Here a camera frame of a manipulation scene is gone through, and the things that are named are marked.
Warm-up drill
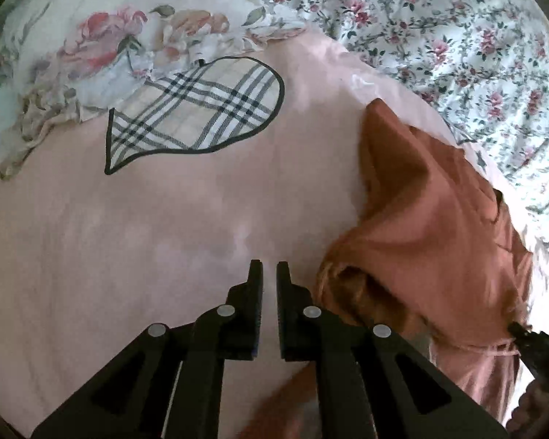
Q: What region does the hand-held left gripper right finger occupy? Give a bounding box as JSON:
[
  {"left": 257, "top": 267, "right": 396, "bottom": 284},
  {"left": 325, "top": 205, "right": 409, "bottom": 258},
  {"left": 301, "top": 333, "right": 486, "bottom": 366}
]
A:
[{"left": 276, "top": 260, "right": 509, "bottom": 439}]

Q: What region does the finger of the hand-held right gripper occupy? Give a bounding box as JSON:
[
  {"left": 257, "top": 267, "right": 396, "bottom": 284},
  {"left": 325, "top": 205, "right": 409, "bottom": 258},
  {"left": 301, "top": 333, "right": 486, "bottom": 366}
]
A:
[{"left": 508, "top": 322, "right": 549, "bottom": 393}]

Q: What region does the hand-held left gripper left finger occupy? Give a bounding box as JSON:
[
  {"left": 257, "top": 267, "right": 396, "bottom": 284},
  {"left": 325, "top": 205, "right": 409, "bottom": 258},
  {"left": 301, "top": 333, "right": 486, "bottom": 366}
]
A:
[{"left": 30, "top": 259, "right": 264, "bottom": 439}]

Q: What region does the rust orange small garment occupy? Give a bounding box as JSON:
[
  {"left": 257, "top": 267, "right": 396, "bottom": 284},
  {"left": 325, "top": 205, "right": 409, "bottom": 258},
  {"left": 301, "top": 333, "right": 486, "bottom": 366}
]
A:
[{"left": 251, "top": 98, "right": 539, "bottom": 439}]

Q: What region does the pink blanket with plaid heart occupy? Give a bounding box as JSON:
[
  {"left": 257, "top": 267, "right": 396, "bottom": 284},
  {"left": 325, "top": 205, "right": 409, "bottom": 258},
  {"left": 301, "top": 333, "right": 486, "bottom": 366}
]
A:
[{"left": 0, "top": 27, "right": 549, "bottom": 439}]

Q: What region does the large-rose floral pillow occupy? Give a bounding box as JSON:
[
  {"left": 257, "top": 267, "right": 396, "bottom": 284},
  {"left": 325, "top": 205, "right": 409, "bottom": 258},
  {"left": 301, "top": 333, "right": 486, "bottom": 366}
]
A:
[{"left": 0, "top": 0, "right": 308, "bottom": 180}]

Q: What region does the small-flower print bed sheet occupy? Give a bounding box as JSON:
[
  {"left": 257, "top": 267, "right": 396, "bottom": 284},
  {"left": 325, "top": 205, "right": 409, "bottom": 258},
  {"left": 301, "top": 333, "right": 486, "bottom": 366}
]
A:
[{"left": 238, "top": 0, "right": 549, "bottom": 244}]

